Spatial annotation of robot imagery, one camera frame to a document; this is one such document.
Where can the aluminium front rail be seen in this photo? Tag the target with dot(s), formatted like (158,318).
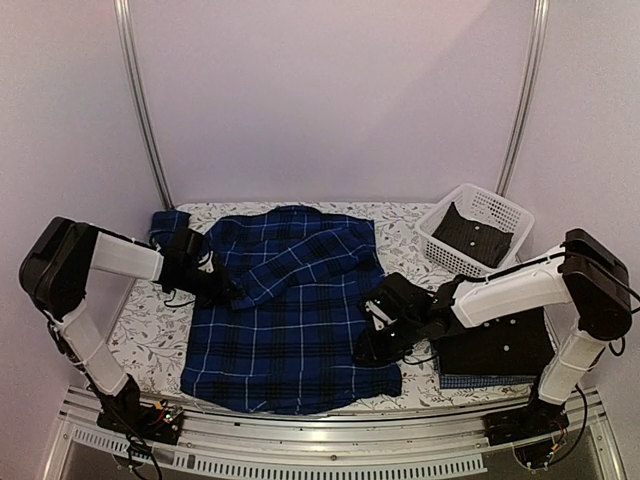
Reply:
(426,434)

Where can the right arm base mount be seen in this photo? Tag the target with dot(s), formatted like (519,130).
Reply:
(532,423)

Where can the black shirt in basket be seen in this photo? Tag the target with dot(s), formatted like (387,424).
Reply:
(484,243)

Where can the folded black shirt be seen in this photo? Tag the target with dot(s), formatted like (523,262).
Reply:
(521,339)

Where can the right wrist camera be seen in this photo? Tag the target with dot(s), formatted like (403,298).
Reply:
(382,309)

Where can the folded blue checked shirt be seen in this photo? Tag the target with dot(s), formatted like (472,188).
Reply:
(461,370)

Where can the blue plaid long sleeve shirt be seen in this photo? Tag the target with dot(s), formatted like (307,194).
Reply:
(284,343)

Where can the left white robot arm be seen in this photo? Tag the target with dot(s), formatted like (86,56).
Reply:
(61,272)

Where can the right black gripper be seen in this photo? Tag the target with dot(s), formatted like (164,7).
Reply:
(373,352)

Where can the white plastic basket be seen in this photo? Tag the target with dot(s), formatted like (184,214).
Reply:
(474,203)

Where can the left aluminium post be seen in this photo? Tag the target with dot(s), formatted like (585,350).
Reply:
(133,72)

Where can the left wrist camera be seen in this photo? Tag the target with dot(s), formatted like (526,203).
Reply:
(209,263)

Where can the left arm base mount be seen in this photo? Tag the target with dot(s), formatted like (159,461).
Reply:
(124,413)

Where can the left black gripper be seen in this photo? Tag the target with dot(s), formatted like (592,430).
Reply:
(224,292)

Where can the right aluminium post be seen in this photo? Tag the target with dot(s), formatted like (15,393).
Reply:
(533,62)

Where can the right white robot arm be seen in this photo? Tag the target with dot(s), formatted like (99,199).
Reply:
(580,272)

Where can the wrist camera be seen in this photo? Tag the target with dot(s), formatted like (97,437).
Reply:
(209,263)
(382,309)

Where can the aluminium post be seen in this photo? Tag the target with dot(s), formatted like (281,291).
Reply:
(133,72)
(533,62)

